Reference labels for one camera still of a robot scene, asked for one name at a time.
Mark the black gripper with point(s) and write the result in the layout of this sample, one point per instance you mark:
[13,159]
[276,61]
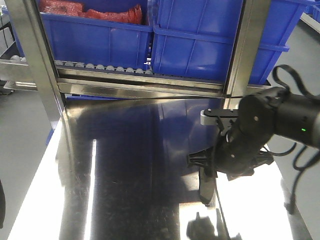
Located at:
[242,134]

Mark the grey brake pad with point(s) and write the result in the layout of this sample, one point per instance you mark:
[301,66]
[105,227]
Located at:
[206,187]

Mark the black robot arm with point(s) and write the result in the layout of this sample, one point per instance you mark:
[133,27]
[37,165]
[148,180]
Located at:
[297,117]

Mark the right blue plastic bin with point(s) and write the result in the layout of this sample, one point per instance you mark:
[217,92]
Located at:
[195,38]

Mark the blue plastic bin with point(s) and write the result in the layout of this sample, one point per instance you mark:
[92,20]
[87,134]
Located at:
[195,38]
[100,42]

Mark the red bubble wrap bag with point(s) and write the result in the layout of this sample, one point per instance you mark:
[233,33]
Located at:
[76,9]

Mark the grey roller track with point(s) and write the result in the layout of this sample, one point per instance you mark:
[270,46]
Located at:
[102,67]

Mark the left blue plastic bin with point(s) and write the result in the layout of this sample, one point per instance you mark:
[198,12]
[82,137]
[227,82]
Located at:
[100,42]

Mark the stainless steel rack frame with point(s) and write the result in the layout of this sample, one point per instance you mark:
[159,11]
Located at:
[52,82]

